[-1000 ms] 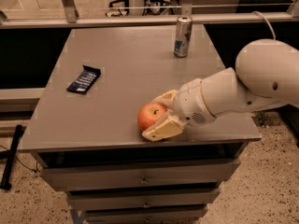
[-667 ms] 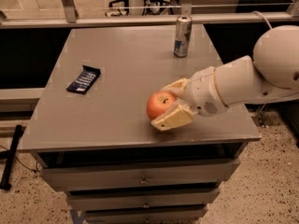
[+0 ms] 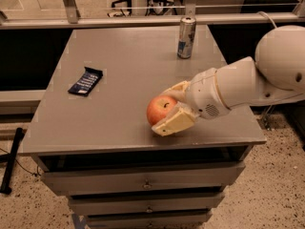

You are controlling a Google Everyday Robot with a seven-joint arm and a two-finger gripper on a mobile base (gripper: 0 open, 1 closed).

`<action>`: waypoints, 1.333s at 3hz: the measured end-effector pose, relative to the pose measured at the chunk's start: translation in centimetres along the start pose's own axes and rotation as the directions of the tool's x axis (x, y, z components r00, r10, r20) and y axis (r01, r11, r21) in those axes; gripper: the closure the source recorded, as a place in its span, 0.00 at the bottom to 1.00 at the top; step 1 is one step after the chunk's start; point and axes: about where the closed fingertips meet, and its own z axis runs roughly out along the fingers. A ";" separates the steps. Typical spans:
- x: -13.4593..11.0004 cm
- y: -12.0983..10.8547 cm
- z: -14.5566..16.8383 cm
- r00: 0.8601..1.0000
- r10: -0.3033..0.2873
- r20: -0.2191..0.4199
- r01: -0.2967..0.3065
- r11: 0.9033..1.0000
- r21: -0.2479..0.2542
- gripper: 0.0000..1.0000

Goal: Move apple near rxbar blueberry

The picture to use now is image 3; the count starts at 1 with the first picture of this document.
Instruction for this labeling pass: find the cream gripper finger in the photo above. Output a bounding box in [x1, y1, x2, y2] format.
[152, 102, 199, 136]
[161, 81, 190, 102]

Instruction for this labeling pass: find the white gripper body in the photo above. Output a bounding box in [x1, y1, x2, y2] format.
[185, 68, 230, 119]

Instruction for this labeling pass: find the red apple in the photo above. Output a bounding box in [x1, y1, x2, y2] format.
[146, 95, 177, 126]

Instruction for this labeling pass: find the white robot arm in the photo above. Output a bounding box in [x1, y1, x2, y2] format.
[152, 25, 305, 136]

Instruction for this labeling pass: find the dark blue rxbar wrapper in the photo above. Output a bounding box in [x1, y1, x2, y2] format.
[68, 67, 103, 96]

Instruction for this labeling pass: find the silver blue drink can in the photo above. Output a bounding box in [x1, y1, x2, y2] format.
[177, 16, 196, 59]

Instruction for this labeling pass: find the middle grey drawer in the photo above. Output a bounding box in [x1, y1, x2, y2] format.
[69, 193, 224, 216]

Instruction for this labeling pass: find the grey drawer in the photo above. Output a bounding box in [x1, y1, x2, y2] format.
[86, 210, 212, 229]
[69, 193, 224, 216]
[42, 161, 245, 196]

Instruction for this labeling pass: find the grey drawer cabinet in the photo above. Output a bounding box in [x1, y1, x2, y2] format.
[18, 24, 268, 229]

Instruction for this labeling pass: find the bottom grey drawer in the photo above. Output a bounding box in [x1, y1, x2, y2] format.
[86, 210, 212, 229]

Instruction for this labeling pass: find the grey metal railing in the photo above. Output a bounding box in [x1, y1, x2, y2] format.
[0, 0, 305, 30]

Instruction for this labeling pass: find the top grey drawer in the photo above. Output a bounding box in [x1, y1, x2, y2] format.
[42, 161, 245, 196]

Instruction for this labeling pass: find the black bar on floor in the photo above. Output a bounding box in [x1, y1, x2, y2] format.
[0, 128, 24, 195]

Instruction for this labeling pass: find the white cable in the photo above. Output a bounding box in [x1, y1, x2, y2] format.
[256, 10, 278, 30]

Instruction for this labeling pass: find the black cable on floor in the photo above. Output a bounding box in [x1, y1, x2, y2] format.
[0, 147, 42, 177]

